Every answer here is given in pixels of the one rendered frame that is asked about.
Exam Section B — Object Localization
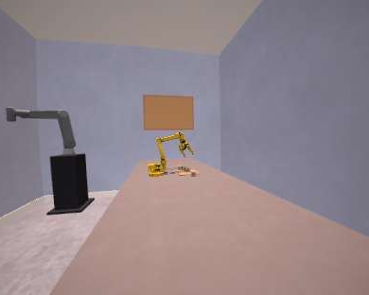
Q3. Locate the tan flat mat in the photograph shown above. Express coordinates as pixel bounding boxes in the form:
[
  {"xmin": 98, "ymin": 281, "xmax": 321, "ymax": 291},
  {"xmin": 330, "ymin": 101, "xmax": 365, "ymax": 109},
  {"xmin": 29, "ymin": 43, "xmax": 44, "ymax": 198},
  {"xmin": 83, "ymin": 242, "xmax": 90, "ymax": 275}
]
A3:
[{"xmin": 176, "ymin": 169, "xmax": 200, "ymax": 176}]

